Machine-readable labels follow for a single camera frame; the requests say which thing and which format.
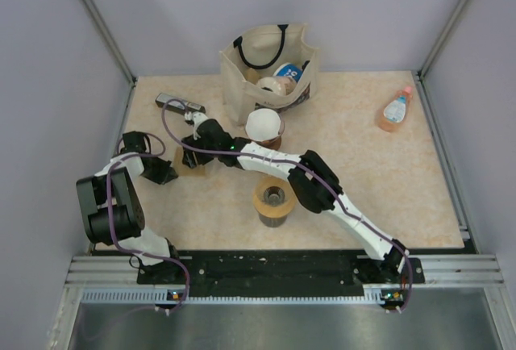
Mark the brown paper coffee filter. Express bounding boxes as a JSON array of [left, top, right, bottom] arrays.
[[173, 147, 206, 177]]

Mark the white paper coffee filter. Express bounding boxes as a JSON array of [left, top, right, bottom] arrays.
[[245, 108, 281, 142]]

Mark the pink glass dripper cone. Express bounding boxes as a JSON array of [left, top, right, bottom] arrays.
[[244, 108, 286, 144]]

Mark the light wooden dripper ring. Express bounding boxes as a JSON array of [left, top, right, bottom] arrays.
[[252, 182, 298, 218]]

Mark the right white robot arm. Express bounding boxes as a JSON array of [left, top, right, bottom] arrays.
[[181, 112, 409, 282]]

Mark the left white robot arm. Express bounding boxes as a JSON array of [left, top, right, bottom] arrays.
[[76, 131, 183, 283]]

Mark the black rectangular box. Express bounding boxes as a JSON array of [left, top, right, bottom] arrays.
[[155, 93, 206, 115]]

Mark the orange glass carafe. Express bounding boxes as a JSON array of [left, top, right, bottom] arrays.
[[264, 137, 281, 151]]

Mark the white tape roll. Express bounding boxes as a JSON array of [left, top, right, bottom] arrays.
[[256, 77, 297, 96]]

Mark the blue white cup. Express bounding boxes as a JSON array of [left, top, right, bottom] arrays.
[[273, 62, 303, 83]]

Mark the grey glass carafe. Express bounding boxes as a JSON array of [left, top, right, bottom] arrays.
[[258, 211, 289, 228]]

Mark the cream canvas tote bag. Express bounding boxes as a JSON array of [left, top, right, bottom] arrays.
[[219, 23, 319, 125]]

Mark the pink liquid bottle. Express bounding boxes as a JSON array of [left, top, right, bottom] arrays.
[[376, 86, 414, 132]]

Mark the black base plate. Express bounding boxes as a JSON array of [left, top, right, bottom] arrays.
[[129, 250, 425, 298]]

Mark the grey slotted cable duct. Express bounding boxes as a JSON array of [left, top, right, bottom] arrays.
[[80, 284, 410, 306]]

